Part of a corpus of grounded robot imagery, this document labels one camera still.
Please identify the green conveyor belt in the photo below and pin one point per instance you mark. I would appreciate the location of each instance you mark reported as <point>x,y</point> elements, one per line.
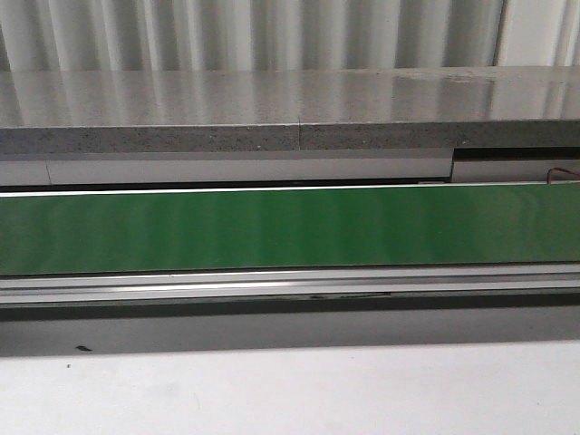
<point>153,231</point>

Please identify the white curtain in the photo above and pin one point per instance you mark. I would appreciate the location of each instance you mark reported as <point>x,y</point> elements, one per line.
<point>247,35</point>

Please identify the grey stone countertop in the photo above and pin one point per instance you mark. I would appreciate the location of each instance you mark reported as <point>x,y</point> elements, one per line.
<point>177,111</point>

